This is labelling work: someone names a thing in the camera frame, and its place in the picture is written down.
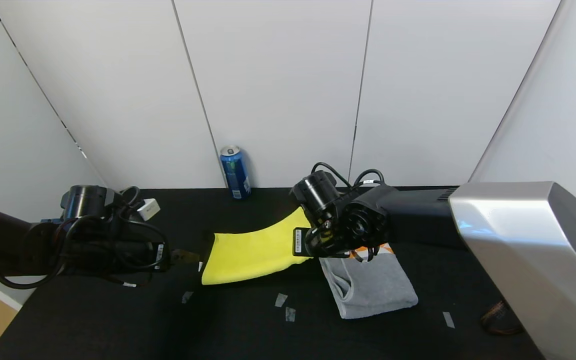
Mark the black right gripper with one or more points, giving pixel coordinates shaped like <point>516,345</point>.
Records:
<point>299,242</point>

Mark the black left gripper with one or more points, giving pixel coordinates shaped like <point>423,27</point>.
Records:
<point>162,256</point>

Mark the yellow towel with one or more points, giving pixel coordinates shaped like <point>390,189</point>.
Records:
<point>248,255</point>

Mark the grey towel with orange marks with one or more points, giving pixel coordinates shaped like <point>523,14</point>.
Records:
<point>378,290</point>

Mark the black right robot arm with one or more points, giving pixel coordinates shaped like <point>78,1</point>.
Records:
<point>518,245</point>

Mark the small grey tape piece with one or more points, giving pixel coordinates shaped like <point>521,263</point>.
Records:
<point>280,300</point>
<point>187,297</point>

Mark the grey tape rectangle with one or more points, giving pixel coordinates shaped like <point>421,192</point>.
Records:
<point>290,314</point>

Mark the blue drink can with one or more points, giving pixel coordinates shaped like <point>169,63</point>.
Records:
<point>235,174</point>

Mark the long grey tape strip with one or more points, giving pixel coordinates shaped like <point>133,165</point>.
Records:
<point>448,320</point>

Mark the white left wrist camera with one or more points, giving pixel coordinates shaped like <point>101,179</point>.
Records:
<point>149,209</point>

